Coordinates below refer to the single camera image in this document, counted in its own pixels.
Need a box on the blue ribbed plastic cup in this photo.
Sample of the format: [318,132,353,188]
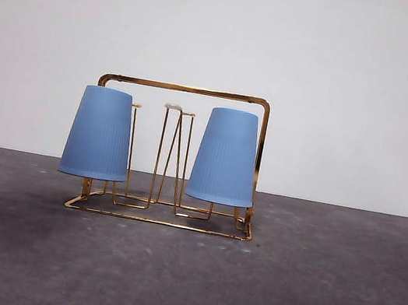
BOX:
[183,103,269,211]
[57,82,143,186]

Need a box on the gold wire cup rack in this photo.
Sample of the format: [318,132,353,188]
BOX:
[62,67,277,243]

